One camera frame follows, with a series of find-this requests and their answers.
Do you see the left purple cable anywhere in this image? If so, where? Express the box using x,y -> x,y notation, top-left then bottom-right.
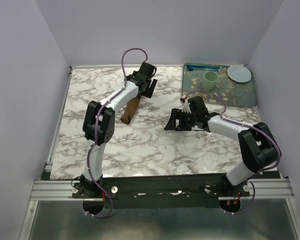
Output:
86,47 -> 150,219

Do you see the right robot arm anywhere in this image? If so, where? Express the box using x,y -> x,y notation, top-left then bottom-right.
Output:
164,96 -> 282,196

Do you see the brown cloth napkin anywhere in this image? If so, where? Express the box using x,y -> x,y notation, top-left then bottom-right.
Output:
120,96 -> 141,125

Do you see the light green cup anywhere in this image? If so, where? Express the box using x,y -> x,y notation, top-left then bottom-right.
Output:
202,71 -> 219,91

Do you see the blue plastic utensil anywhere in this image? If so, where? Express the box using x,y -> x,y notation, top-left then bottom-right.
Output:
186,64 -> 220,72

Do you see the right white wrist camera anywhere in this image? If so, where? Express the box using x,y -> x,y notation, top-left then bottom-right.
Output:
180,98 -> 192,113

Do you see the purple cable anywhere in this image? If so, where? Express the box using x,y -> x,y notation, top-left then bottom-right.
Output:
86,47 -> 150,219
179,90 -> 283,216

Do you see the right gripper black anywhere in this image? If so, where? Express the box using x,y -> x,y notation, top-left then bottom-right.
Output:
164,108 -> 198,132

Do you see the black mounting base rail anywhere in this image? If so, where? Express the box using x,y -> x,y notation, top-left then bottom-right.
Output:
41,170 -> 282,210

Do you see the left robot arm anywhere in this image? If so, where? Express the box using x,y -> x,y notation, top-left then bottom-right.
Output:
80,61 -> 157,198

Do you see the floral blue serving tray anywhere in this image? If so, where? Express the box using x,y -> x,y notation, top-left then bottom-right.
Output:
181,62 -> 258,108

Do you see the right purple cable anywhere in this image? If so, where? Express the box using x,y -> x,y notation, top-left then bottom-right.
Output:
179,90 -> 283,216

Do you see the aluminium extrusion frame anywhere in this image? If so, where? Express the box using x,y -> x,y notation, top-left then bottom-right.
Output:
17,178 -> 300,240

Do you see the small white plate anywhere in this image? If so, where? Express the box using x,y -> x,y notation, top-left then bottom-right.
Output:
227,65 -> 252,83

